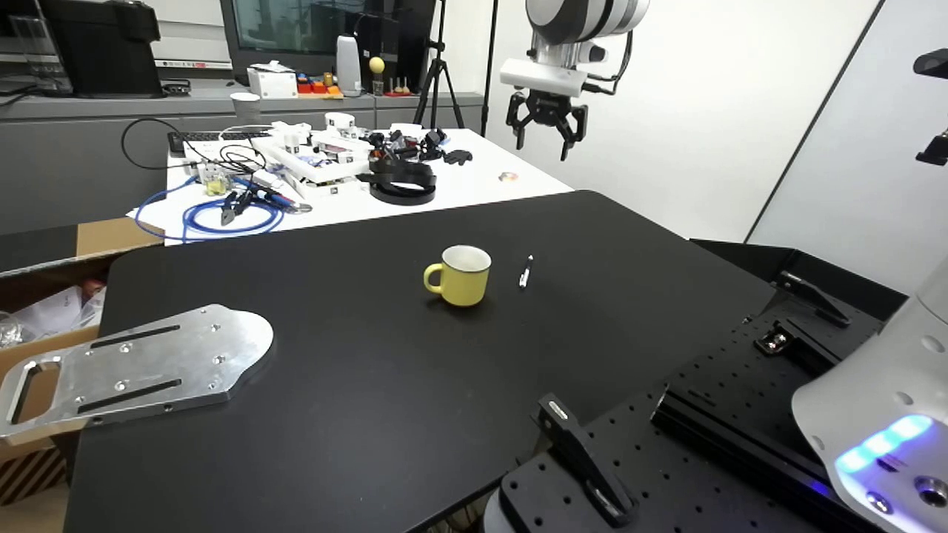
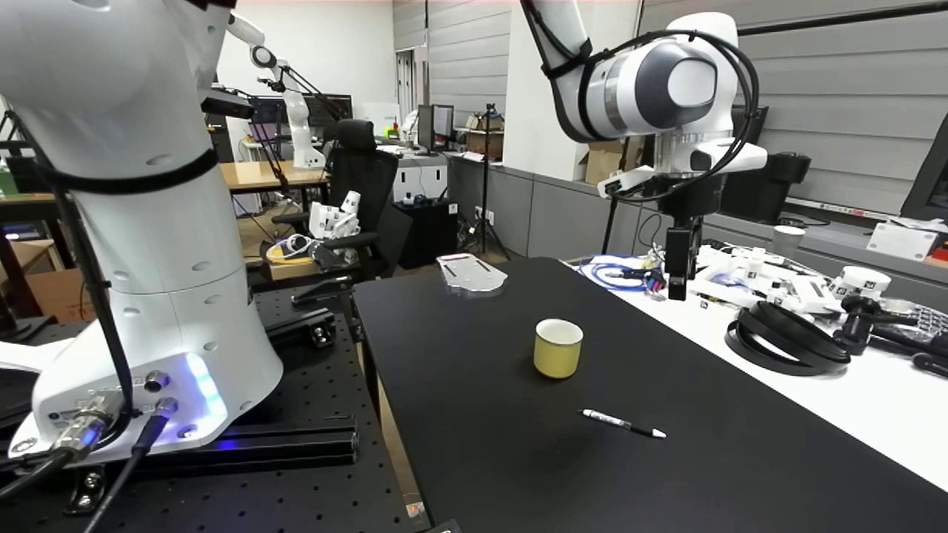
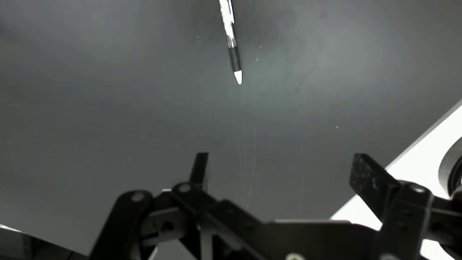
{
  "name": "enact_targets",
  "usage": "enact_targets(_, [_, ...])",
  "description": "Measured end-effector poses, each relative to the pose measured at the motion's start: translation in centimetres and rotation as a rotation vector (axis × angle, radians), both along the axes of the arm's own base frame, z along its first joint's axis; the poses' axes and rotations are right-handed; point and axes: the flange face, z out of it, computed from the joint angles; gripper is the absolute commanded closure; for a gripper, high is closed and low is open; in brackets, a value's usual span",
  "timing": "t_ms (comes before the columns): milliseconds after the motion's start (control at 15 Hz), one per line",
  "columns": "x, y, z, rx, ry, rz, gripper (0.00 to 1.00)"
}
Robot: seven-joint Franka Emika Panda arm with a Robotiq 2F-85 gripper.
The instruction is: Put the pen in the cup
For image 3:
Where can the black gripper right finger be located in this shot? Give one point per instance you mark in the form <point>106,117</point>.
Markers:
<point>409,216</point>

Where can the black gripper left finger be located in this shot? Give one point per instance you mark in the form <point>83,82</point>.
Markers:
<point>193,216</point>

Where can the white and black pen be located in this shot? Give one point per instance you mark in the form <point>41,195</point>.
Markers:
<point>233,52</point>

